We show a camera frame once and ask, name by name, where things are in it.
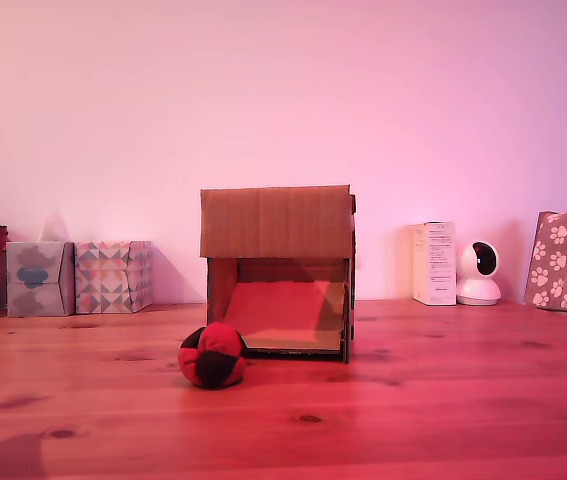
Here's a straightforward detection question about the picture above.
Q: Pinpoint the red and black footbag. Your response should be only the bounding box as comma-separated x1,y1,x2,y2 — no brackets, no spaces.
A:
177,321,251,390

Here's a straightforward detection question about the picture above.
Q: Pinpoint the cardboard dice tower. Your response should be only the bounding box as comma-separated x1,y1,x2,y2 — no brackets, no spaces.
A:
198,184,358,365

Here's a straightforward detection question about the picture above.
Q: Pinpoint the white printed carton box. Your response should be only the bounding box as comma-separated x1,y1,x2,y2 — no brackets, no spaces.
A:
409,221,458,307

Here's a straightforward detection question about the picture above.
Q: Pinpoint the triangle pattern tissue box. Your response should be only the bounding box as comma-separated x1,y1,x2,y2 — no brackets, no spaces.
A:
73,240,154,315

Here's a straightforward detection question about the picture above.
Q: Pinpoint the white tissue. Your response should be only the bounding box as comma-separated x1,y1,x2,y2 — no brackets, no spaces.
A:
37,209,70,244

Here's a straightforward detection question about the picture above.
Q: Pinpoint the grey cloud print tissue box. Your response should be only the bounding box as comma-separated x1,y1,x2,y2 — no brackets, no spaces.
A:
5,240,76,319

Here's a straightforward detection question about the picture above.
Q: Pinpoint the small white round camera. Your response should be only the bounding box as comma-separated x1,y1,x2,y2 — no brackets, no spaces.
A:
455,241,503,307

